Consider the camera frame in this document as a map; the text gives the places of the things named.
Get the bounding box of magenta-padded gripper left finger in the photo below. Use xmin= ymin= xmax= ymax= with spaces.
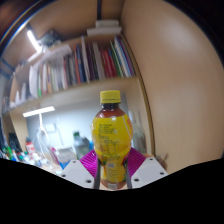
xmin=60 ymin=149 xmax=102 ymax=190

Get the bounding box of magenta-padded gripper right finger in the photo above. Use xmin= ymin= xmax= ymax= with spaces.
xmin=124 ymin=147 xmax=169 ymax=190

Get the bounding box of yellow-labelled drink bottle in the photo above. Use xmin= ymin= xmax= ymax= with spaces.
xmin=91 ymin=89 xmax=134 ymax=191

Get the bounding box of grey shaker bottle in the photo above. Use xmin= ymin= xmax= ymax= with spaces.
xmin=72 ymin=131 xmax=92 ymax=160

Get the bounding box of red and white container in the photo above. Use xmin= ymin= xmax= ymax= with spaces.
xmin=25 ymin=138 xmax=36 ymax=156

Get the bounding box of wooden shelf unit with books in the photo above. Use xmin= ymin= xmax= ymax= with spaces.
xmin=1 ymin=18 xmax=139 ymax=116

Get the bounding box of ceiling light bar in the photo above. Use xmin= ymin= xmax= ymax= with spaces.
xmin=26 ymin=29 xmax=43 ymax=54

